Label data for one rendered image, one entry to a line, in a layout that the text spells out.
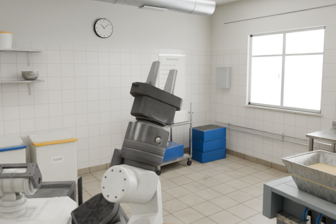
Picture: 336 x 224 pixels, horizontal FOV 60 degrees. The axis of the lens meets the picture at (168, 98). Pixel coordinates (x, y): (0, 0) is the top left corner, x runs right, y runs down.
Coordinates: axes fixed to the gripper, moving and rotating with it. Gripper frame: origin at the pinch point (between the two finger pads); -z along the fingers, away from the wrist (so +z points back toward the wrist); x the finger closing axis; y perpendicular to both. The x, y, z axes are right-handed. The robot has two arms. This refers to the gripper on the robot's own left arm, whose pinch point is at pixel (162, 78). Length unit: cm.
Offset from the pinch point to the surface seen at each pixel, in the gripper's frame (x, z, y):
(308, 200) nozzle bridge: -92, 17, 14
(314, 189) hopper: -96, 11, 14
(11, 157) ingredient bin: -36, 50, 351
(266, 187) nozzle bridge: -92, 15, 34
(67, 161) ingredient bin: -105, 41, 352
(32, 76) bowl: -30, -57, 377
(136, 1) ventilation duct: -106, -188, 289
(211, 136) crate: -344, -57, 339
